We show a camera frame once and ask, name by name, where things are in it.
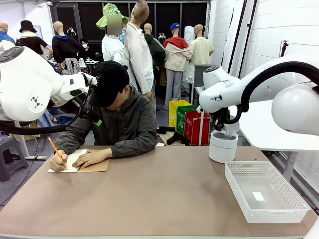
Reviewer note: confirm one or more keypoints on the black floor stand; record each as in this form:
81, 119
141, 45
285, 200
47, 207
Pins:
179, 138

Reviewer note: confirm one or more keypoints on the black wall pipe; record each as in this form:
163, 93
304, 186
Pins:
240, 25
250, 25

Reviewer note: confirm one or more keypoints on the white oval object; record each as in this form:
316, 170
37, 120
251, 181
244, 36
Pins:
189, 35

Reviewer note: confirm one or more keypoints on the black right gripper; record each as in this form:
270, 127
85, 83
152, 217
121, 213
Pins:
220, 117

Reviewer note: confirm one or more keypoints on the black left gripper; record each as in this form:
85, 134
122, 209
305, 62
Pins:
72, 105

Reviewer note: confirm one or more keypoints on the person's left hand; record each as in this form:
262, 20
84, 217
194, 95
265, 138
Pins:
92, 157

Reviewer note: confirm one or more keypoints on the yellow pencil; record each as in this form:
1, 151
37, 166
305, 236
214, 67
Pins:
53, 145

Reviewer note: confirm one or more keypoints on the blue cloth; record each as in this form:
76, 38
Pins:
46, 119

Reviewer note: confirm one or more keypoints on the mannequin in blue white top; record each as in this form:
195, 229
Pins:
5, 39

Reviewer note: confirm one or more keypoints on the mannequin in black top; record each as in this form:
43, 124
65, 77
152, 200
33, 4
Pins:
32, 42

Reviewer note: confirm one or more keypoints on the white label in basket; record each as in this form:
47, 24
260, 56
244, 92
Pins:
258, 196

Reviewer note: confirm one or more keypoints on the green recycling bin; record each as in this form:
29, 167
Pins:
182, 119

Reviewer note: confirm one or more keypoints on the mannequin in dark green hoodie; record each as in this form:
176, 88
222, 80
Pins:
157, 49

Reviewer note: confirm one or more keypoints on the black hanging headset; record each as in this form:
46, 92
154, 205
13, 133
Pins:
70, 31

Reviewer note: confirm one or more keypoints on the yellow recycling bin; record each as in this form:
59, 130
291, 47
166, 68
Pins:
174, 112

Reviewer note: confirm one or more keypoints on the black baseball cap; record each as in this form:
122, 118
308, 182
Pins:
109, 79

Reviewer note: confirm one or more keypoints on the mannequin in black hoodie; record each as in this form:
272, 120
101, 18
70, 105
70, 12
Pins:
66, 47

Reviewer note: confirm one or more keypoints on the red recycling bin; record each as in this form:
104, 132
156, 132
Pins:
194, 132

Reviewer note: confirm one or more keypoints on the masked person in black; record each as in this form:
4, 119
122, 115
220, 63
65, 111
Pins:
86, 48

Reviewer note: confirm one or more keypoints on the black bucket hat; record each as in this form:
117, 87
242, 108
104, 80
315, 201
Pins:
28, 26

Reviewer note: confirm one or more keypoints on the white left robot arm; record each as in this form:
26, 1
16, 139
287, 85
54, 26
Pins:
25, 82

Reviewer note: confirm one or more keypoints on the white board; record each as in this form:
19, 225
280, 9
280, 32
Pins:
38, 31

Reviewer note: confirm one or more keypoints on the green checked sun hat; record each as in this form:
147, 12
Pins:
107, 12

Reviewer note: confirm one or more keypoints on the grey jacket of seated person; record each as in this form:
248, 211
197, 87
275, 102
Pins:
129, 124

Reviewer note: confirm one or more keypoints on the mannequin in red beige jacket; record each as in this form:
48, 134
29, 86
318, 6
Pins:
177, 57

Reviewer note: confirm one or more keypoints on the spiral notebook with brown cover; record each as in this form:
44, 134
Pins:
97, 168

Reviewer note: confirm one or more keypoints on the tall brown-haired mannequin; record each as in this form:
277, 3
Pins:
139, 54

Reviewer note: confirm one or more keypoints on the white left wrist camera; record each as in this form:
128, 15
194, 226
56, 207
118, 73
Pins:
89, 78

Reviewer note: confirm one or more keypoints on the large white side table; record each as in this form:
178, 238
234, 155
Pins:
259, 129

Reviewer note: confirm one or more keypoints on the person's right hand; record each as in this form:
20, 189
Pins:
58, 163

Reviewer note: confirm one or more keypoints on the mannequin in white shirt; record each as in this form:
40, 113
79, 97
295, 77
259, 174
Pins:
113, 49

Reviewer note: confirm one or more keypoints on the person's left forearm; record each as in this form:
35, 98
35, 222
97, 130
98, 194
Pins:
132, 148

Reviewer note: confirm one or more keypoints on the white perforated plastic basket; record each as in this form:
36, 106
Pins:
271, 206

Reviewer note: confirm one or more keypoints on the white jug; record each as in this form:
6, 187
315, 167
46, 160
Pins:
82, 62

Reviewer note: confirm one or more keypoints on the mannequin in beige shirt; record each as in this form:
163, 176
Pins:
202, 49

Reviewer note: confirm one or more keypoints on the blue cap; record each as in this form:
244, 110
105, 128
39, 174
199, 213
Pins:
175, 26

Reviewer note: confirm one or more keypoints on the white round trash can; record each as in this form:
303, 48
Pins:
221, 149

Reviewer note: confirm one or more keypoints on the person's right forearm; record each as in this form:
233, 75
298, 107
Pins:
69, 142

